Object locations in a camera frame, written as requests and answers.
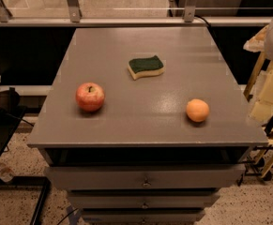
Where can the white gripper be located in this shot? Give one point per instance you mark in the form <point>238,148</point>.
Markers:
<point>263,42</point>

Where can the orange fruit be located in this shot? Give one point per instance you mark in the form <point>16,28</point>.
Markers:
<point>197,110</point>

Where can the green and yellow sponge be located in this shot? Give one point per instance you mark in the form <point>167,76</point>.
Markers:
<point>145,67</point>

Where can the grey drawer cabinet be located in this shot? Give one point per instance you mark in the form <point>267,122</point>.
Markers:
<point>139,158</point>

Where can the red apple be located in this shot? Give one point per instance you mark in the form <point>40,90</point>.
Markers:
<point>90,97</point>

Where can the black stand on left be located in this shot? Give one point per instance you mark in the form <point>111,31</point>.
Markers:
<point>11,115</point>

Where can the metal railing with posts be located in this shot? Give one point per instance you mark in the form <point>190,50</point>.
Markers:
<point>90,13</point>

